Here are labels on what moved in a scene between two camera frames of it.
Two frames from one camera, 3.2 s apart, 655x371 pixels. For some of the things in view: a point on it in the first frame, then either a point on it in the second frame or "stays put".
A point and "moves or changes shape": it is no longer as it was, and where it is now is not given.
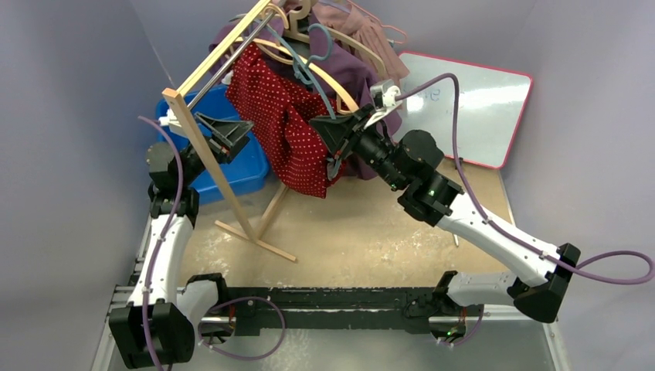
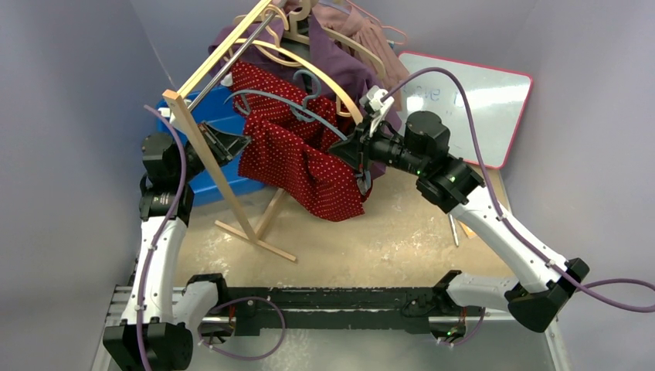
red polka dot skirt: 284,111 moves or changes shape
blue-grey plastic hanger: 334,167 to 302,112
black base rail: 276,311 stays put
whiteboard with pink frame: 491,103 stays put
